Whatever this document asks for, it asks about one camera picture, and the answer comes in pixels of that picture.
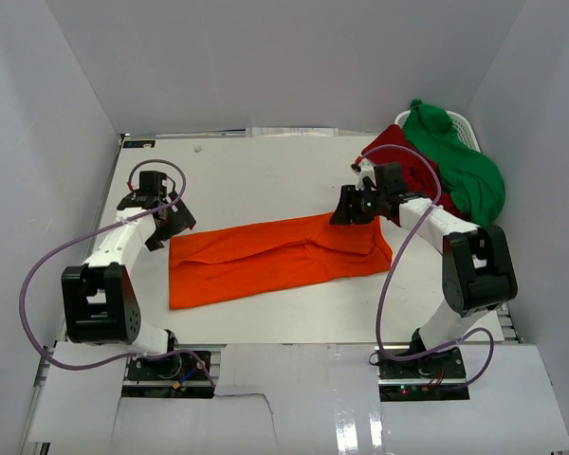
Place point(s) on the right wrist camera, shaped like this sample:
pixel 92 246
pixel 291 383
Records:
pixel 364 170

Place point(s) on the orange t shirt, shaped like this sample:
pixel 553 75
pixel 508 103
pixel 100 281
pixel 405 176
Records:
pixel 238 262

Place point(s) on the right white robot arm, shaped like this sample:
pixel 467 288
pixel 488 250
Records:
pixel 478 276

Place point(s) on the black label sticker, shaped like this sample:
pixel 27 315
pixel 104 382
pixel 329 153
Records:
pixel 138 144

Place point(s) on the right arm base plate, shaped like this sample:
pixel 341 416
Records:
pixel 435 378

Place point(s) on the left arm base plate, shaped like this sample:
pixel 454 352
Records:
pixel 178 377

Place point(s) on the green t shirt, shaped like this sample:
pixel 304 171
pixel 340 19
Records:
pixel 473 181

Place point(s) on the white perforated laundry basket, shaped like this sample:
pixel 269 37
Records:
pixel 464 131

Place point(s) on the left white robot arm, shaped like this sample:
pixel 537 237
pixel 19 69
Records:
pixel 100 304

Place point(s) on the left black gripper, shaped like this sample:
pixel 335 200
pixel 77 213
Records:
pixel 180 220

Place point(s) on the red t shirt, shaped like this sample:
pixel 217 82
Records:
pixel 392 146

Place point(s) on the white paper sheet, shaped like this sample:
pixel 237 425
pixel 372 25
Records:
pixel 276 132

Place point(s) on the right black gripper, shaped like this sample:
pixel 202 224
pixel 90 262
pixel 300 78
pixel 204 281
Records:
pixel 344 214

